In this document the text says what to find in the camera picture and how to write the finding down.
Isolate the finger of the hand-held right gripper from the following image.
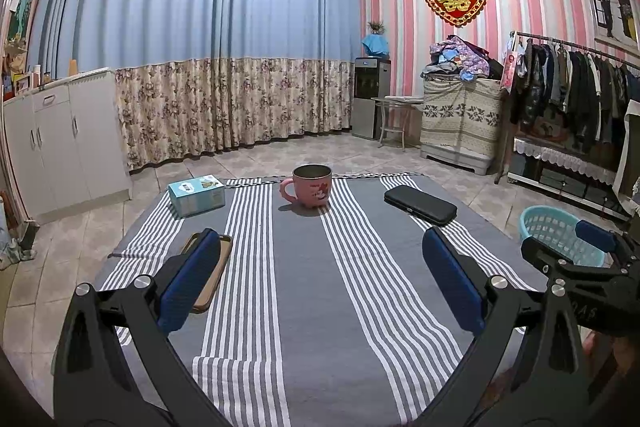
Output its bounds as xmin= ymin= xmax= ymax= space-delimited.
xmin=521 ymin=237 xmax=581 ymax=278
xmin=575 ymin=219 xmax=627 ymax=254

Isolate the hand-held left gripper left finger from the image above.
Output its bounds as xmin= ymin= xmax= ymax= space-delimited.
xmin=52 ymin=228 xmax=222 ymax=427

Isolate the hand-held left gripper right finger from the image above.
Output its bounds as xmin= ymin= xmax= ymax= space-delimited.
xmin=415 ymin=227 xmax=589 ymax=427

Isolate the light blue plastic basket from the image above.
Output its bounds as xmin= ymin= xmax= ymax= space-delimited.
xmin=519 ymin=205 xmax=608 ymax=268

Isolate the teal tissue box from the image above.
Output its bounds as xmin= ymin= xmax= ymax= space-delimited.
xmin=167 ymin=175 xmax=226 ymax=219

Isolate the black zip case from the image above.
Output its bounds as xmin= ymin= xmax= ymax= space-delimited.
xmin=384 ymin=185 xmax=458 ymax=228

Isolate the low shelf with lace cover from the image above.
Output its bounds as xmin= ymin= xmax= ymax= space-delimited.
xmin=507 ymin=134 xmax=631 ymax=220

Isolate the white framed panel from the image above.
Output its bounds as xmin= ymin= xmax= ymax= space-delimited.
xmin=612 ymin=99 xmax=640 ymax=202

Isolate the grey striped cloth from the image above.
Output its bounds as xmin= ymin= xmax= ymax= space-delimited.
xmin=95 ymin=174 xmax=551 ymax=427

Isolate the row of hanging clothes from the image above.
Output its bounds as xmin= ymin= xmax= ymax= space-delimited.
xmin=510 ymin=42 xmax=640 ymax=148

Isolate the pink mug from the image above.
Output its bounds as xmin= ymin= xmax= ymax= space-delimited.
xmin=279 ymin=164 xmax=334 ymax=208

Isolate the cloth-covered cabinet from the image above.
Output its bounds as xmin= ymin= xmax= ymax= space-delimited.
xmin=419 ymin=74 xmax=503 ymax=175

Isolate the white cabinet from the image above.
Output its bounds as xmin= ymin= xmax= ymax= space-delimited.
xmin=2 ymin=68 xmax=133 ymax=225

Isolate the small round table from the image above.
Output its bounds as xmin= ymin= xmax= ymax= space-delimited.
xmin=371 ymin=96 xmax=423 ymax=148

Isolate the pink hanging bag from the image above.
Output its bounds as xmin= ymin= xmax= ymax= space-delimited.
xmin=500 ymin=38 xmax=521 ymax=90

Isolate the metal clothes rack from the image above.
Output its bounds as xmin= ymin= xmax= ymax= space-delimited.
xmin=495 ymin=31 xmax=640 ymax=185

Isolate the grey water dispenser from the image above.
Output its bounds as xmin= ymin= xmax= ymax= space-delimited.
xmin=352 ymin=57 xmax=392 ymax=140

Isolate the pile of clothes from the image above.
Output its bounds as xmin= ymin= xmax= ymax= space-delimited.
xmin=420 ymin=35 xmax=506 ymax=82

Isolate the framed window poster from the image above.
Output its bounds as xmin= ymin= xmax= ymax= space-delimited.
xmin=580 ymin=0 xmax=640 ymax=52

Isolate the blue floral curtain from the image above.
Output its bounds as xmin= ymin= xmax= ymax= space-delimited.
xmin=30 ymin=0 xmax=361 ymax=172

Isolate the blue plastic bag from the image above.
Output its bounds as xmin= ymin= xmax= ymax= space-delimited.
xmin=362 ymin=33 xmax=391 ymax=58

